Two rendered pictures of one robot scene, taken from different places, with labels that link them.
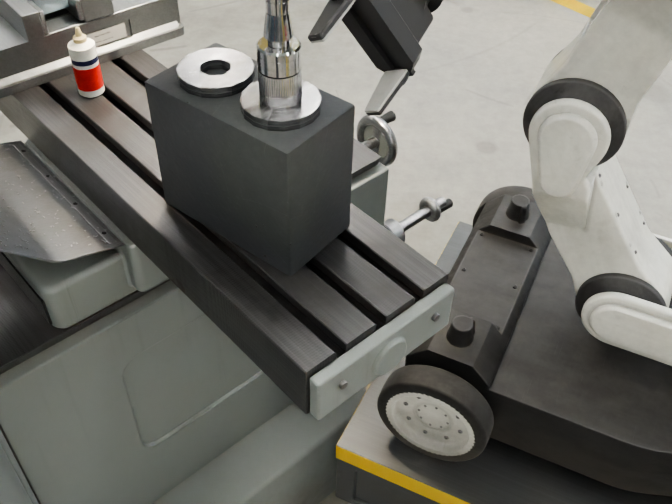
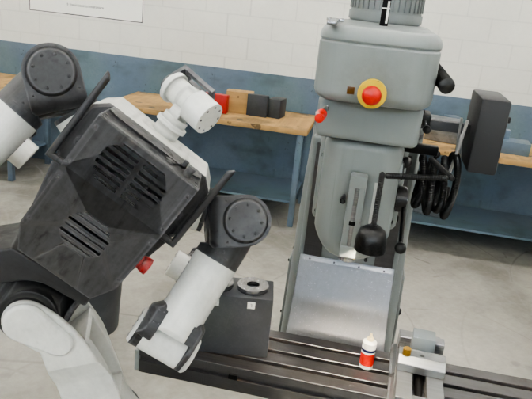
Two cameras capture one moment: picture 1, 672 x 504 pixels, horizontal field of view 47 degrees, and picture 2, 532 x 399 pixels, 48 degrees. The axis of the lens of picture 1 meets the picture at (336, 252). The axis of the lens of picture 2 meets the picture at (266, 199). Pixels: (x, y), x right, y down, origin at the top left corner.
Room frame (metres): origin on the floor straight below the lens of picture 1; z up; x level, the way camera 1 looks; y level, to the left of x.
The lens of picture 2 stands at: (2.00, -0.79, 1.94)
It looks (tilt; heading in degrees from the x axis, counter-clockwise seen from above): 19 degrees down; 142
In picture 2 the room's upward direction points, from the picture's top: 6 degrees clockwise
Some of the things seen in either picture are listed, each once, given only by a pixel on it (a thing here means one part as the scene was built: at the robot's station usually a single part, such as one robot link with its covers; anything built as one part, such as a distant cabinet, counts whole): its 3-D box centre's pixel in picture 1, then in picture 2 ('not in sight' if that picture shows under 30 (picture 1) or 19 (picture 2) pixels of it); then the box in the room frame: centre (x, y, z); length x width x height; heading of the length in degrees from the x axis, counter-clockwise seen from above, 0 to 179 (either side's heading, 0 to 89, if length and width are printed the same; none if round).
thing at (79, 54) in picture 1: (84, 60); (368, 349); (1.03, 0.39, 1.01); 0.04 x 0.04 x 0.11
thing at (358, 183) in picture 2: not in sight; (353, 215); (1.04, 0.23, 1.45); 0.04 x 0.04 x 0.21; 43
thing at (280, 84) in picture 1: (279, 74); not in sight; (0.72, 0.07, 1.18); 0.05 x 0.05 x 0.06
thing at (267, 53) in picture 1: (278, 47); not in sight; (0.72, 0.07, 1.21); 0.05 x 0.05 x 0.01
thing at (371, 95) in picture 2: not in sight; (371, 95); (1.14, 0.13, 1.76); 0.04 x 0.03 x 0.04; 43
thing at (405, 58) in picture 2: not in sight; (378, 58); (0.96, 0.32, 1.81); 0.47 x 0.26 x 0.16; 133
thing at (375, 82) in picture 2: not in sight; (371, 93); (1.12, 0.14, 1.76); 0.06 x 0.02 x 0.06; 43
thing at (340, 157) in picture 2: not in sight; (357, 191); (0.97, 0.32, 1.47); 0.21 x 0.19 x 0.32; 43
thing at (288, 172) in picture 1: (252, 153); (233, 313); (0.75, 0.11, 1.05); 0.22 x 0.12 x 0.20; 53
